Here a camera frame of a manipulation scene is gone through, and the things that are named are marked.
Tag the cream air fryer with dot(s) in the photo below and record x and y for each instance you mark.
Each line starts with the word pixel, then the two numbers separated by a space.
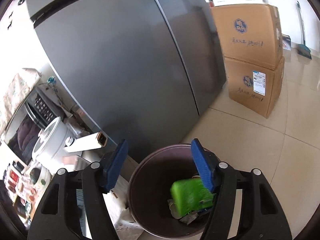
pixel 19 166

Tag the cardboard box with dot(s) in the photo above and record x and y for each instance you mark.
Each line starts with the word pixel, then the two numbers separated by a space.
pixel 254 86
pixel 250 33

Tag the black microwave oven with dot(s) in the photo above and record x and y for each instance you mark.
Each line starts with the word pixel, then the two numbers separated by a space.
pixel 37 111

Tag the white bowl green handle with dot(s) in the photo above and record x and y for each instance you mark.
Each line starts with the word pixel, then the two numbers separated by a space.
pixel 42 181

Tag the lower cardboard box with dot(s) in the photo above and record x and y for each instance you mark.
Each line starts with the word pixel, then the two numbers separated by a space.
pixel 254 86

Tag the dark green pumpkin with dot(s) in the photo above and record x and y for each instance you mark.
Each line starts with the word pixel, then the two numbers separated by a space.
pixel 34 175

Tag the red label jar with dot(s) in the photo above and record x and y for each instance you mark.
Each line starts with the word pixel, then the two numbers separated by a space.
pixel 13 178

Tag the light blue milk carton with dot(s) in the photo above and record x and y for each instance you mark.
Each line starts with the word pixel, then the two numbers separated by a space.
pixel 81 210

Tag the floral tablecloth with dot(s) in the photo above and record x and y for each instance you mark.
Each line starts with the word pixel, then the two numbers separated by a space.
pixel 122 220

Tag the dark purple trash bin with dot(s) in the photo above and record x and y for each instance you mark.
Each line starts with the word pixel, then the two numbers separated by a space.
pixel 149 192

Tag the teal broom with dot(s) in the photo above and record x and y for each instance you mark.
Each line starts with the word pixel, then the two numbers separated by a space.
pixel 302 48

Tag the grey two-door refrigerator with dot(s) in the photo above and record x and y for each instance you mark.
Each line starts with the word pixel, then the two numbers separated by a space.
pixel 142 70

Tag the green snack packet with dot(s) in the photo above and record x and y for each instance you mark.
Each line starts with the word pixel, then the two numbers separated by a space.
pixel 190 195

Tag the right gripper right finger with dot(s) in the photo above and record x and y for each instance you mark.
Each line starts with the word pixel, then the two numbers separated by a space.
pixel 261 214

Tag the floral microwave cover cloth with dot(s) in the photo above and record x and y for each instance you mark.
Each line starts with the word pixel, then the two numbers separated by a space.
pixel 19 87

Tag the upper cardboard box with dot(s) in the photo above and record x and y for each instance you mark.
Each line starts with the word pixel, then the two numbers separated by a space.
pixel 250 33

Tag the white electric cooking pot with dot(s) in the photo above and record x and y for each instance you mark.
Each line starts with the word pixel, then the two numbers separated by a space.
pixel 57 141

